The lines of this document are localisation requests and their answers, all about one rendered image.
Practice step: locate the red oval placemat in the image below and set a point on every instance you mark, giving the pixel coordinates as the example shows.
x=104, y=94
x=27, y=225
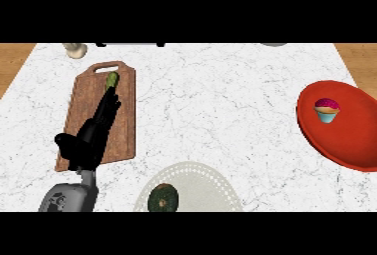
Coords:
x=340, y=124

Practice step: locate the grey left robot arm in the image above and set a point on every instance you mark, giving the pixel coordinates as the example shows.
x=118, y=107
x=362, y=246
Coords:
x=71, y=196

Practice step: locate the pink frosted cupcake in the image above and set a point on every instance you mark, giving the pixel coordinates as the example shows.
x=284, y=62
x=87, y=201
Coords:
x=325, y=109

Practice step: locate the white perforated bowl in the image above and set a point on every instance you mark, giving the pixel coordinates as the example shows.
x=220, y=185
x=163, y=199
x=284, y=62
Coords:
x=201, y=189

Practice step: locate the green vegetable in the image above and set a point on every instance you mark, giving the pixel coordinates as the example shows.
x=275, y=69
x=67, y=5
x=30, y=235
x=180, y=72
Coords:
x=111, y=79

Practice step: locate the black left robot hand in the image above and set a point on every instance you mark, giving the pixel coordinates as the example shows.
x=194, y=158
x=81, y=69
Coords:
x=93, y=132

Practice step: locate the grey round object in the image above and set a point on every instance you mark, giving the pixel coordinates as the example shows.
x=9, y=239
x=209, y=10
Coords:
x=274, y=44

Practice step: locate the brown wooden cutting board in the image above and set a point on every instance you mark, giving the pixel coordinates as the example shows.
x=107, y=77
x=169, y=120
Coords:
x=95, y=96

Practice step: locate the dark green round squash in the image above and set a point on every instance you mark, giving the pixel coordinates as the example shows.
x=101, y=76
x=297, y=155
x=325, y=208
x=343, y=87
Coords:
x=163, y=198

